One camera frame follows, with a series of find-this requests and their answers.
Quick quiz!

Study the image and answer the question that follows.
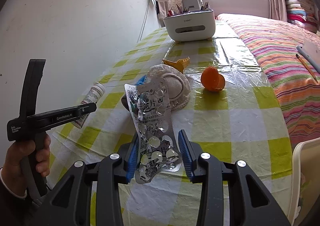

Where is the silver pill blister pack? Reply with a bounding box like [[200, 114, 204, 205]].
[[124, 77, 182, 184]]

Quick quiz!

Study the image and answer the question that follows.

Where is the white plastic trash bin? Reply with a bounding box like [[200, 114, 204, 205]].
[[287, 138, 319, 225]]

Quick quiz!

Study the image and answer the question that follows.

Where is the left hand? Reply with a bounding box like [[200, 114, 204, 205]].
[[1, 134, 51, 197]]

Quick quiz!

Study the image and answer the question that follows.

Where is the white medicine bottle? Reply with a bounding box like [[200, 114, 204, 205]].
[[72, 82, 105, 129]]

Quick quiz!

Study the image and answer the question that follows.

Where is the striped bed cover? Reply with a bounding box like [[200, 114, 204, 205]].
[[217, 14, 319, 147]]

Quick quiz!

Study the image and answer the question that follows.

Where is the orange plastic cup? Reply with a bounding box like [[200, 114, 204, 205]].
[[201, 66, 225, 92]]

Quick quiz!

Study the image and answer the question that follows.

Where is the yellow pencil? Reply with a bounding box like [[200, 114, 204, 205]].
[[296, 54, 318, 83]]

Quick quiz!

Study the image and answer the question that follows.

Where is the yellow origami paper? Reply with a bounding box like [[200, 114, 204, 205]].
[[163, 57, 190, 73]]

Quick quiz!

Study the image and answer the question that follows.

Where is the grey blue notebook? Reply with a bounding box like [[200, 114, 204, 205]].
[[296, 40, 320, 73]]

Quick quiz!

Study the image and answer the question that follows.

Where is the white tissue organizer box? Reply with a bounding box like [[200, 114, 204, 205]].
[[163, 9, 216, 42]]

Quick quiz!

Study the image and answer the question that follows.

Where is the stack of folded quilts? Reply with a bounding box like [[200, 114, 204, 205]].
[[285, 0, 319, 33]]

